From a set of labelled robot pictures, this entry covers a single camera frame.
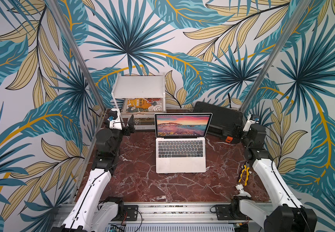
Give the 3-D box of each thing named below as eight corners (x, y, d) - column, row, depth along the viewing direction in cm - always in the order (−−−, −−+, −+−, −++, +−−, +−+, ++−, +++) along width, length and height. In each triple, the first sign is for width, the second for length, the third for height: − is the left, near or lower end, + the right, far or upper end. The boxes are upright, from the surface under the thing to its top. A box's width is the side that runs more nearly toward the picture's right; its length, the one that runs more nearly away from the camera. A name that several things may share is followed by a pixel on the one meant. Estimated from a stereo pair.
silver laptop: (156, 173, 89) (153, 148, 64) (158, 142, 102) (155, 112, 78) (204, 173, 89) (219, 148, 65) (200, 143, 103) (210, 113, 78)
